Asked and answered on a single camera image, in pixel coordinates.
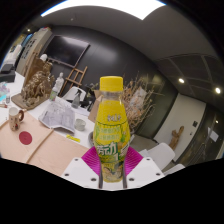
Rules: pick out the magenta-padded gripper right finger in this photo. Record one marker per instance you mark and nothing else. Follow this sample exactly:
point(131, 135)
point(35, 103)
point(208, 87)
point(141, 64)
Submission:
point(146, 170)

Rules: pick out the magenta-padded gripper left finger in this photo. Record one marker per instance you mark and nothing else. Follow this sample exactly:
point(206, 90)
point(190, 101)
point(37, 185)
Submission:
point(78, 170)

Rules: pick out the yellow drink bottle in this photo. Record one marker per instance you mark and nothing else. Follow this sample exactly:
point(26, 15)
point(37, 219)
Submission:
point(111, 133)

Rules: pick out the small yellow flat item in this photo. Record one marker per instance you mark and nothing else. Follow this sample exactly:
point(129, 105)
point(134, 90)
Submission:
point(73, 138)

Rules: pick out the grey plant saucer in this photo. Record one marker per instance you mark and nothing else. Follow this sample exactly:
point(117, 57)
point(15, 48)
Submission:
point(90, 139)

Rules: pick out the pale wooden board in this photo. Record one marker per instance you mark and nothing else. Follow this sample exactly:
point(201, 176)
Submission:
point(50, 150)

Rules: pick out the wooden human figure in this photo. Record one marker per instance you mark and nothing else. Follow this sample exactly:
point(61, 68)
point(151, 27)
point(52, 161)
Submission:
point(176, 136)

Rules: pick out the small round tin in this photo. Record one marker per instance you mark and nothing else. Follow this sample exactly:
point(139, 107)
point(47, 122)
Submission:
point(80, 124)

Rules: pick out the open printed newspaper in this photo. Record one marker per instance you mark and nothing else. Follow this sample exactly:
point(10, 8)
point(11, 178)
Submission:
point(58, 116)

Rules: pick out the dark pot with dried plant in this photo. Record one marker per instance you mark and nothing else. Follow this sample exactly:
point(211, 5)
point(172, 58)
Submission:
point(140, 106)

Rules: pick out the clear glass spray bottle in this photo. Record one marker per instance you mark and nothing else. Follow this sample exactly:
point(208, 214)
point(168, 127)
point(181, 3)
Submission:
point(76, 100)

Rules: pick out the white dotted mug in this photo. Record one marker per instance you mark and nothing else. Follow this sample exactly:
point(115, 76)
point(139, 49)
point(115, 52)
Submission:
point(15, 118)

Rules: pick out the small white figurine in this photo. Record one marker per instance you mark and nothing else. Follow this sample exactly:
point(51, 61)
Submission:
point(59, 83)

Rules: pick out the wooden easel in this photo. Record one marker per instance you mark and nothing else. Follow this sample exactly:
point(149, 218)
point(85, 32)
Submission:
point(76, 78)

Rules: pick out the brown carved wooden sculpture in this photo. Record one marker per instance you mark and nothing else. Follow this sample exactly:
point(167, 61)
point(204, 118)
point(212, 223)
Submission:
point(35, 88)

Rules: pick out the round ceiling spotlight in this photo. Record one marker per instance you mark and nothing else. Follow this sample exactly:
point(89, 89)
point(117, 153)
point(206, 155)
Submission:
point(217, 90)
point(181, 80)

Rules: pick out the blue plastic pack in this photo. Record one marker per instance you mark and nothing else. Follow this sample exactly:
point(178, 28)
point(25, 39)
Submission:
point(3, 91)

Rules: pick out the black desktop printer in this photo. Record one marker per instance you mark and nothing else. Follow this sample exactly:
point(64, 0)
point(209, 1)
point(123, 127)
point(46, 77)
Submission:
point(7, 75)

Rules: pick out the white tall cabinet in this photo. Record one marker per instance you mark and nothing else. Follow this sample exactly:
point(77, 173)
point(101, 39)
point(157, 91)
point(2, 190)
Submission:
point(33, 46)

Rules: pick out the long white ceiling light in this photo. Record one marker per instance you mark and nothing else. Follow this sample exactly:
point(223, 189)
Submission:
point(116, 6)

